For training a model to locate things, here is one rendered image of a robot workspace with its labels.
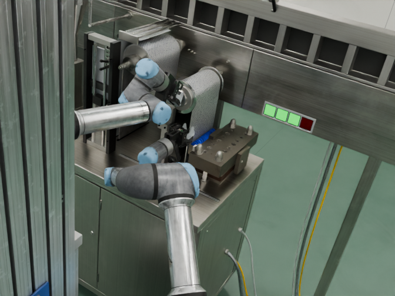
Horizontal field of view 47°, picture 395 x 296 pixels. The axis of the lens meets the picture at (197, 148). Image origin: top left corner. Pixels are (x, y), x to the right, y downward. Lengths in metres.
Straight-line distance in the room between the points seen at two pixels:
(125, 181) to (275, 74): 0.95
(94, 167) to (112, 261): 0.51
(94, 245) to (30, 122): 1.58
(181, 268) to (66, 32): 0.80
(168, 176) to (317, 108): 0.90
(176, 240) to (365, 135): 1.03
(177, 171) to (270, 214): 2.09
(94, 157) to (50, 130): 1.29
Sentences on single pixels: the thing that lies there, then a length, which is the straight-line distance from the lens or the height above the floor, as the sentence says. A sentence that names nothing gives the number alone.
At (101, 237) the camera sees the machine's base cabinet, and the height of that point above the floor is 0.52.
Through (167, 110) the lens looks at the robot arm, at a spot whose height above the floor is 1.38.
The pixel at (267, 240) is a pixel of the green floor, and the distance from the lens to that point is 3.21.
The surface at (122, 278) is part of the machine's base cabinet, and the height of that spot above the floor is 0.34.
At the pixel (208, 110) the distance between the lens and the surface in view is 2.09.
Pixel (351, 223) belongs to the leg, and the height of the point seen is 0.67.
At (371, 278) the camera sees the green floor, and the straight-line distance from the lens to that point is 3.26.
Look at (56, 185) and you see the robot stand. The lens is 0.93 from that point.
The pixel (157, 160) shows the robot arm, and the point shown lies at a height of 1.11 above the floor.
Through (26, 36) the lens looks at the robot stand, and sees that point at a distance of 0.75.
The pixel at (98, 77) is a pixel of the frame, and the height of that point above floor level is 1.25.
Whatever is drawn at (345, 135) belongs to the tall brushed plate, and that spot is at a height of 1.19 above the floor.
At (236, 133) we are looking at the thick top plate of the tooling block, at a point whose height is 1.03.
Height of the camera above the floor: 2.07
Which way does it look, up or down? 31 degrees down
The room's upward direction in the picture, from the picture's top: 9 degrees clockwise
